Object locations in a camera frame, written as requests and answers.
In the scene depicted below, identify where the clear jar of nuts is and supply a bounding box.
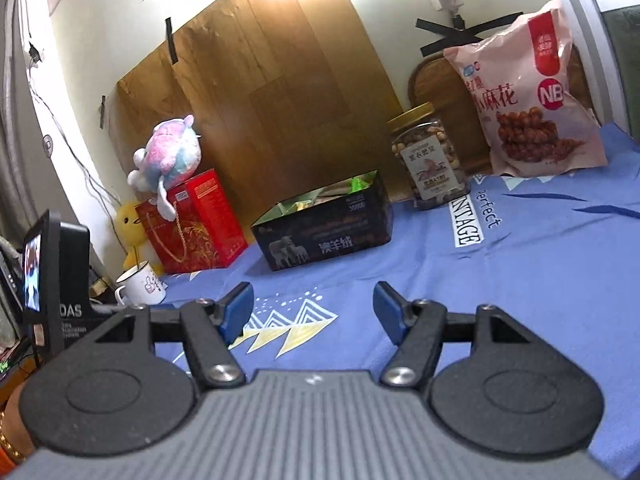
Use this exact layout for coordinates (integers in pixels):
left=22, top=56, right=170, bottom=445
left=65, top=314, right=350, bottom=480
left=385, top=102, right=471, bottom=211

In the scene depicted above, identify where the yellow plush toy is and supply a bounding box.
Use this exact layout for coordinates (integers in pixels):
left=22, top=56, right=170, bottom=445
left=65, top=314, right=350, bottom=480
left=115, top=200, right=164, bottom=277

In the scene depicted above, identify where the red gift bag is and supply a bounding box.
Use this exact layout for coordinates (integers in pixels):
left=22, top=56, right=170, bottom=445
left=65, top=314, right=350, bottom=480
left=135, top=168, right=250, bottom=276

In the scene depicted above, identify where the green yellow snack packet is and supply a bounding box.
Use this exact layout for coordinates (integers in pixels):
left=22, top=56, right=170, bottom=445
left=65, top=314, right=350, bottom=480
left=350, top=172, right=380, bottom=195

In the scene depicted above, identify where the black wall cable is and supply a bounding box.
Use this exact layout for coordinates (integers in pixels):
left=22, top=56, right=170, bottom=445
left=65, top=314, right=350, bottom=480
left=24, top=35, right=128, bottom=213

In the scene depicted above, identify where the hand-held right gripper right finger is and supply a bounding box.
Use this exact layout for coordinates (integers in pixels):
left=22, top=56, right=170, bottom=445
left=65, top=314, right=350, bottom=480
left=373, top=282, right=557, bottom=390

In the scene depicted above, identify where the white window frame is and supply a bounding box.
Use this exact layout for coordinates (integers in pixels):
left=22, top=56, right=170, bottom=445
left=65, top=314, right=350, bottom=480
left=549, top=0, right=640, bottom=141

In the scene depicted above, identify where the black cardboard box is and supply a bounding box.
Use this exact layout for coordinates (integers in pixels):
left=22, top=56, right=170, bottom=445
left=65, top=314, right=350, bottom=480
left=250, top=168, right=396, bottom=272

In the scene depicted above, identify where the grey curtain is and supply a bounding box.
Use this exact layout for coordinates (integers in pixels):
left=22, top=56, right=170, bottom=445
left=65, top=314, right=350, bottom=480
left=0, top=95, right=36, bottom=246

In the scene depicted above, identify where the pink blue plush toy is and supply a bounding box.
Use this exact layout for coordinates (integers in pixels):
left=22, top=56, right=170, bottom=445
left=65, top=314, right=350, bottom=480
left=127, top=114, right=204, bottom=219

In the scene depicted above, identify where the pink snack bag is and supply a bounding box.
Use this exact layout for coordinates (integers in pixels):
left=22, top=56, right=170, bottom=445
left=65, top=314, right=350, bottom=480
left=442, top=0, right=609, bottom=179

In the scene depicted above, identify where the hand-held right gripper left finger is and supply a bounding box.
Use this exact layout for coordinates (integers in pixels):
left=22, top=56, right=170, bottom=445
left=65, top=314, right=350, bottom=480
left=74, top=282, right=256, bottom=390

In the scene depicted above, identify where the wood grain wall panel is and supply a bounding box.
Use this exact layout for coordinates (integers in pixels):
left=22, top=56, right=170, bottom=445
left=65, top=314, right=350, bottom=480
left=107, top=0, right=407, bottom=242

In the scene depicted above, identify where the white enamel mug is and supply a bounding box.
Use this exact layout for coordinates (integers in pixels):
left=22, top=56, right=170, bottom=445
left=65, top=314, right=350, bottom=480
left=114, top=262, right=169, bottom=307

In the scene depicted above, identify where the blue printed bedsheet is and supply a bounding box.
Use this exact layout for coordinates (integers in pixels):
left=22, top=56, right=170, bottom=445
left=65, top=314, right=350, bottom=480
left=159, top=122, right=640, bottom=480

